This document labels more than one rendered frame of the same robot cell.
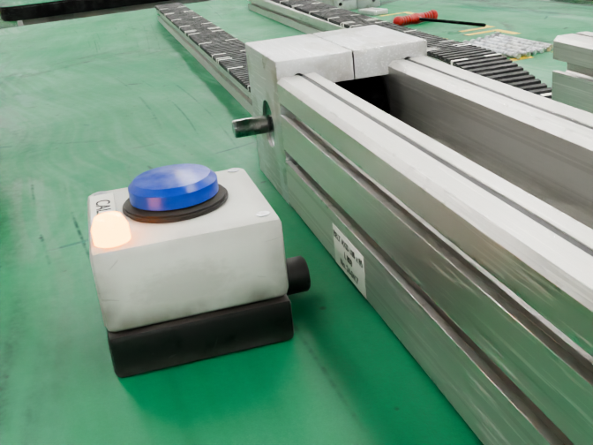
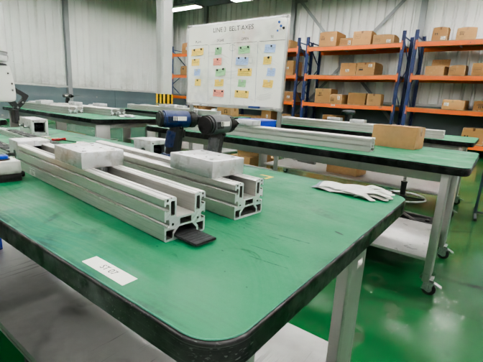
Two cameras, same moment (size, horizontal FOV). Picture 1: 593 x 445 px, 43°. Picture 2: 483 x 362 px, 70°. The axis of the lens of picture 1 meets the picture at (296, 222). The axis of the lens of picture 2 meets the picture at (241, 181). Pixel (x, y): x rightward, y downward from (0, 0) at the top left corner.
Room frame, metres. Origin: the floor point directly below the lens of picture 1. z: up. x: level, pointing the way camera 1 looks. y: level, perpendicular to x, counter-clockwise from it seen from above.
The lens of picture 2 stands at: (-0.89, 0.06, 1.05)
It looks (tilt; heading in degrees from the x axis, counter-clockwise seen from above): 13 degrees down; 324
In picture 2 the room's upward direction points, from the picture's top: 3 degrees clockwise
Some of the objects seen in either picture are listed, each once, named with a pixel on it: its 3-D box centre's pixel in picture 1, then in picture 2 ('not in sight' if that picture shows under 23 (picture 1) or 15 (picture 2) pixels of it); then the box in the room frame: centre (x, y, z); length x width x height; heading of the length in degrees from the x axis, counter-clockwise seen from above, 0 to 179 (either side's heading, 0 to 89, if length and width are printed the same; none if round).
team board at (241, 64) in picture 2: not in sight; (231, 105); (2.77, -2.37, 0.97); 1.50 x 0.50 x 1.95; 18
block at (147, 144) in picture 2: not in sight; (148, 150); (0.46, -0.44, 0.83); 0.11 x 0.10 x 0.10; 110
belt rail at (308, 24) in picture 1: (325, 25); (28, 138); (1.17, -0.07, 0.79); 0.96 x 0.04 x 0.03; 13
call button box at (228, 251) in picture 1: (203, 256); (4, 169); (0.32, 0.05, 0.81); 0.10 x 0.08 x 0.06; 103
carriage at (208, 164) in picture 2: not in sight; (206, 167); (-0.12, -0.38, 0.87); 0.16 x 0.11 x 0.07; 13
